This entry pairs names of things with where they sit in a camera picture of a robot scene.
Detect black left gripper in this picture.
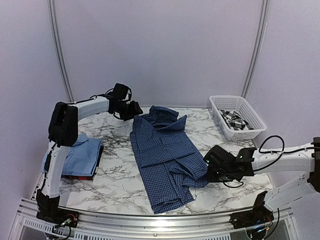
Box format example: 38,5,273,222
113,100,143,121

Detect blue checkered long sleeve shirt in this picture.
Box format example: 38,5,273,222
130,105,208,214

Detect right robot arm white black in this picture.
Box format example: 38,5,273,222
203,137,320,224

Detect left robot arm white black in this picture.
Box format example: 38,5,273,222
36,83,143,223

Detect black white plaid shirt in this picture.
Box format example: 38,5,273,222
218,109,254,131

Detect white plastic mesh basket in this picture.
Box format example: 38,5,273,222
209,95,267,141

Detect folded light blue shirt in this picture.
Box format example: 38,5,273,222
43,133,103,176

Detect folded red black plaid shirt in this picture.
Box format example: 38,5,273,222
61,145,104,181

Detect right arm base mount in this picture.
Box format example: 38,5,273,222
229,209,274,229

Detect aluminium front frame rail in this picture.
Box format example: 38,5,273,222
14,197,301,240

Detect left aluminium corner post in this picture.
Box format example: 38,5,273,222
47,0,74,102

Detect aluminium corner post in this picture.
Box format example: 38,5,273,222
241,0,270,99
47,0,74,102

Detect right aluminium corner post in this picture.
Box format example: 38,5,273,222
241,0,270,99

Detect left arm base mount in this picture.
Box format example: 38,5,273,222
36,207,80,228

